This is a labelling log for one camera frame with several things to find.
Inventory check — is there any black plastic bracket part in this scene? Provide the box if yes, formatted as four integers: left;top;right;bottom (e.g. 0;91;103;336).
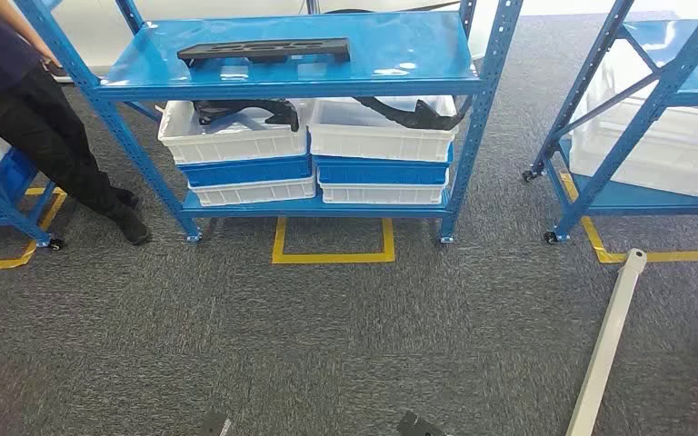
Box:
176;37;352;66

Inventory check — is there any blue metal shelf rack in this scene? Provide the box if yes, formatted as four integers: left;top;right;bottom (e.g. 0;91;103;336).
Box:
0;123;67;251
15;0;524;245
522;0;698;245

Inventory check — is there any black curved plastic part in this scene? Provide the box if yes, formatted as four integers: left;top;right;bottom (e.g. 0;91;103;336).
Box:
354;95;474;132
192;99;301;133

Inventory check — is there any person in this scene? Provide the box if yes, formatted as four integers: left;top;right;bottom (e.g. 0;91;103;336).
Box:
0;0;153;247

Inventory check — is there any yellow floor tape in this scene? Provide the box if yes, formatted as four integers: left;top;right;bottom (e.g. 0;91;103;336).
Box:
272;217;396;264
0;186;68;272
559;171;698;264

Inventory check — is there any black robot left foot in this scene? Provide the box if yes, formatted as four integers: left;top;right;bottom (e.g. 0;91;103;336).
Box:
198;411;233;436

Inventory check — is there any black robot foot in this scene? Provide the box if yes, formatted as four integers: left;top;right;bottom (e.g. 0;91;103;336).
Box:
396;411;446;436
198;411;233;436

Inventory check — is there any black robot right foot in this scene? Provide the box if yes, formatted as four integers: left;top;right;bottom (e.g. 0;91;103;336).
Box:
396;411;446;436

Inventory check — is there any white metal post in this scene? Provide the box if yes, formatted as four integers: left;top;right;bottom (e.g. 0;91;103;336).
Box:
565;248;648;436

